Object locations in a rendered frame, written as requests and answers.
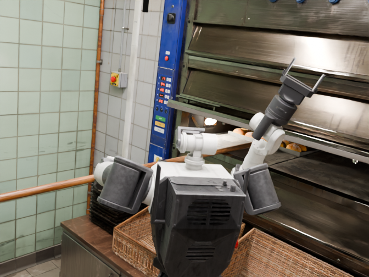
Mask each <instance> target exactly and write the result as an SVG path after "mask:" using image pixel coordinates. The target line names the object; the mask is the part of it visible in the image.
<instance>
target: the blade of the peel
mask: <svg viewBox="0 0 369 277"><path fill-rule="evenodd" d="M228 135H231V136H234V137H237V138H240V139H243V140H247V141H250V142H252V141H254V140H255V139H254V138H251V137H248V136H244V135H241V134H237V133H235V132H233V131H228ZM278 150H279V151H282V152H286V153H289V154H292V155H295V156H298V157H300V156H304V155H306V154H310V153H313V152H317V151H320V150H318V149H315V148H311V147H308V146H306V152H297V151H294V150H291V149H288V148H284V147H281V146H280V147H279V148H278Z"/></svg>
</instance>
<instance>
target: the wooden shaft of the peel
mask: <svg viewBox="0 0 369 277"><path fill-rule="evenodd" d="M252 143H253V142H249V143H244V144H241V145H235V146H230V147H225V148H220V149H217V150H216V153H215V154H214V155H217V154H221V153H226V152H231V151H236V150H239V149H244V148H249V147H251V144H252ZM202 155H203V157H208V156H213V155H208V154H202ZM185 157H186V156H182V157H176V158H171V159H166V161H167V162H174V163H182V162H184V161H185ZM157 162H158V161H157ZM157 162H152V163H147V164H142V165H143V166H145V167H148V168H150V169H151V167H152V166H153V165H155V164H156V163H157ZM93 176H94V174H93V175H88V176H83V177H80V178H74V179H69V180H64V181H59V182H54V183H50V184H45V185H40V186H35V187H29V188H26V189H21V190H16V191H10V192H5V193H0V203H1V202H5V201H10V200H15V199H18V198H23V197H28V196H33V195H37V194H41V193H46V192H51V191H55V190H60V189H65V188H68V187H73V186H77V185H82V184H87V183H90V182H94V180H95V179H94V177H93Z"/></svg>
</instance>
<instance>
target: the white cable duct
mask: <svg viewBox="0 0 369 277"><path fill-rule="evenodd" d="M141 5H142V0H135V12H134V19H133V31H132V43H131V56H130V68H129V75H128V88H127V100H126V113H125V125H124V138H123V144H122V157H124V158H127V156H128V144H129V137H130V126H131V114H132V102H133V90H134V83H135V71H136V59H137V48H138V36H139V24H140V17H141Z"/></svg>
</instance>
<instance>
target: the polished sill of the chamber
mask: <svg viewBox="0 0 369 277"><path fill-rule="evenodd" d="M210 157H213V158H216V159H218V160H221V161H223V162H226V163H229V164H232V165H235V166H236V164H240V165H242V164H243V162H244V158H241V157H239V156H235V155H233V154H230V153H227V152H226V153H221V154H217V155H213V156H210ZM268 170H269V173H270V176H271V179H272V180H276V181H278V182H281V183H283V184H286V185H289V186H292V187H295V188H297V189H300V190H303V191H305V192H308V193H311V194H313V195H316V196H319V197H322V198H325V199H327V200H330V201H332V202H335V203H338V204H341V205H343V206H346V207H349V208H352V209H354V210H358V211H359V212H363V213H365V214H368V215H369V202H368V201H365V200H362V199H360V198H357V197H354V196H351V195H348V194H346V193H342V192H339V191H337V190H334V189H330V188H328V187H325V186H322V185H319V184H316V183H314V182H311V181H308V180H305V179H302V178H299V177H296V176H294V175H290V174H287V173H284V172H282V171H279V170H276V169H273V168H270V167H268Z"/></svg>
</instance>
